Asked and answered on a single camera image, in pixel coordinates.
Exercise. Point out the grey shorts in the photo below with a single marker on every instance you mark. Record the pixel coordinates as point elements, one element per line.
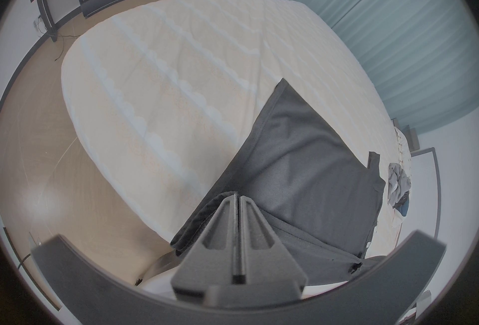
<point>396,181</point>

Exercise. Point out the grey bedside table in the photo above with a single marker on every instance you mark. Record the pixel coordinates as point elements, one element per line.
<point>413,138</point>

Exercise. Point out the bed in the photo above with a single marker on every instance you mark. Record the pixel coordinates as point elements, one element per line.
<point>168,91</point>

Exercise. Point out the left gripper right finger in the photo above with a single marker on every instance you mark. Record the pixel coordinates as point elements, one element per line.
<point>284,271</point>

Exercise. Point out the black T-shirt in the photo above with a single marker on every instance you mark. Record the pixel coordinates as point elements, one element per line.
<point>299,166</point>

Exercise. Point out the white printed pillow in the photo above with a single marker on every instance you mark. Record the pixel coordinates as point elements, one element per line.
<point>402,145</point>

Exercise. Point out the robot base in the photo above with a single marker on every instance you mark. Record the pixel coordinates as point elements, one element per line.
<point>157,278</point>

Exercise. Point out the black glossy garment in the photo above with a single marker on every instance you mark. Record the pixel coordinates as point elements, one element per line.
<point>404,200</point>

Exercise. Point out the dark blue garment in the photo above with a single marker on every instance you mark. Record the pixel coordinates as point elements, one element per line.
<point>403,210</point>

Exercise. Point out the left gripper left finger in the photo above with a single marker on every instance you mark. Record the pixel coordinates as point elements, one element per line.
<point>194,271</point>

